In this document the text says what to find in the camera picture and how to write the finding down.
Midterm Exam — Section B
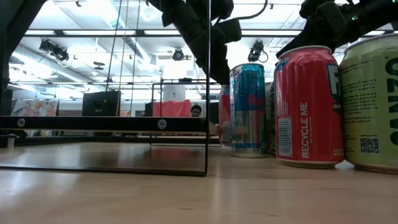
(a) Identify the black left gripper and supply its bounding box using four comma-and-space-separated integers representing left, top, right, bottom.
148, 0, 234, 85

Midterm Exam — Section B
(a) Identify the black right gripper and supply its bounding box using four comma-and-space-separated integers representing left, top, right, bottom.
275, 0, 354, 58

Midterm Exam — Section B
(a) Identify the blue silver slim can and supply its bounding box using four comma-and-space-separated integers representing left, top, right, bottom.
229, 63, 269, 159

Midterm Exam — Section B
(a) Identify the orange-red beverage can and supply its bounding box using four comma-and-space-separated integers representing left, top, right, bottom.
218, 84, 233, 147

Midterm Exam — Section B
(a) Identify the red Fanta can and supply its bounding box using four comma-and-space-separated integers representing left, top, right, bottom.
273, 45, 345, 169

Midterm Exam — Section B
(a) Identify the dark green beverage can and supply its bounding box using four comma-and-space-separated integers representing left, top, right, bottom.
269, 80, 277, 156

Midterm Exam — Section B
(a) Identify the pale green beverage can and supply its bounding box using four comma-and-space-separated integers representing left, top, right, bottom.
338, 32, 398, 174

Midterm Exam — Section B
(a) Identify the black ceiling spotlight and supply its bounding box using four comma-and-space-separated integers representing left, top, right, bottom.
39, 39, 53, 52
248, 40, 269, 63
52, 46, 70, 62
172, 48, 185, 62

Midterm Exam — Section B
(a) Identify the person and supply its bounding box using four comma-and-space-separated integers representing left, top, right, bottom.
189, 104, 203, 118

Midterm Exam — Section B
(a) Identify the red cloth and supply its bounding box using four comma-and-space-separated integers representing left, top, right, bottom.
152, 99, 192, 118

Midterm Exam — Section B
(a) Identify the black equipment box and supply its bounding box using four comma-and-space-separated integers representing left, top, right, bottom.
81, 90, 121, 118

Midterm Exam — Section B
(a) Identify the clear acrylic tray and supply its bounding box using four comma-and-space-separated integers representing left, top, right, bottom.
0, 0, 212, 177

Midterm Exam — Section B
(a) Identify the colourful poster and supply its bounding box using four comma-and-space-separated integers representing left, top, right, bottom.
11, 98, 59, 117

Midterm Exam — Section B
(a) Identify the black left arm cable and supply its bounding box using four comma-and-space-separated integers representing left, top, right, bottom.
238, 0, 269, 21

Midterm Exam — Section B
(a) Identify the black hanging cable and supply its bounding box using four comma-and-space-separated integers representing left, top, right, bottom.
129, 0, 141, 116
104, 0, 123, 93

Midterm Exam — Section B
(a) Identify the black metal rig frame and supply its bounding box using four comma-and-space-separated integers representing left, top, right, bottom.
0, 0, 221, 149

